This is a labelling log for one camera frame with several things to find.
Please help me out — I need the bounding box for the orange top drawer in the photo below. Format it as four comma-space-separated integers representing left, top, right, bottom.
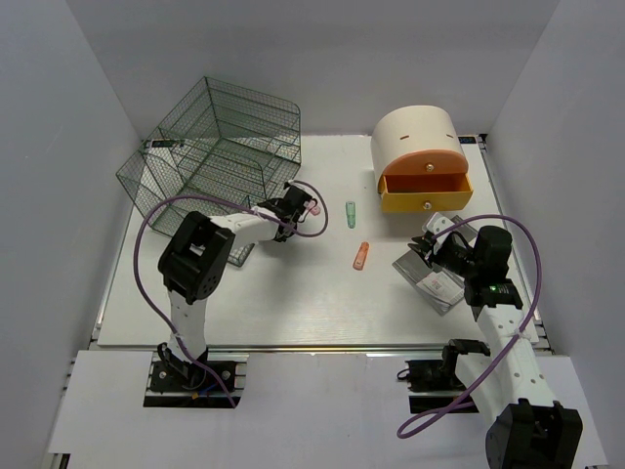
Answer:
382, 149, 469, 176

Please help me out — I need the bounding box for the green wire mesh organizer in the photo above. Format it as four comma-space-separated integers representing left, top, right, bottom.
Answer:
115, 75, 302, 268

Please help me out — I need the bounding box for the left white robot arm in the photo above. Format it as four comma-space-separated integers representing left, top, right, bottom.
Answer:
158, 186, 315, 390

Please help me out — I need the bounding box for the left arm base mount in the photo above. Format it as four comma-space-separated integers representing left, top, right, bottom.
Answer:
143, 343, 247, 409

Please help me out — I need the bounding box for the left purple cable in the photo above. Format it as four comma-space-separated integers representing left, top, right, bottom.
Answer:
134, 180, 329, 409

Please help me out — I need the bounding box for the yellow drawer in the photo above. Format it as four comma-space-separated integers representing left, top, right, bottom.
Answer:
378, 174, 474, 213

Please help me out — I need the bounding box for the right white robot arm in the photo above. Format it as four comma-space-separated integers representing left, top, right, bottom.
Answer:
409, 214, 583, 468

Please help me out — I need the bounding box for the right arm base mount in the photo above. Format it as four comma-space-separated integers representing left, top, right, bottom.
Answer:
396, 339, 490, 415

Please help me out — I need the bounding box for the cream round drawer box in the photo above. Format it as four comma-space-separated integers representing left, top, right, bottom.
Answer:
370, 106, 466, 178

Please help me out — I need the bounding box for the pink correction tape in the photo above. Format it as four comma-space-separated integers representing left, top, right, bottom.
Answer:
304, 198, 321, 216

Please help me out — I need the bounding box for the green correction tape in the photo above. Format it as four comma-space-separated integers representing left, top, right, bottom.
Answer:
345, 201, 356, 230

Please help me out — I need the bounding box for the orange correction tape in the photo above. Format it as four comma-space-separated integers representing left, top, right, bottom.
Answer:
353, 241, 370, 271

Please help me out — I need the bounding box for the grey setup guide booklet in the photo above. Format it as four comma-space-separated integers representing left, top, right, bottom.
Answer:
393, 212, 478, 316

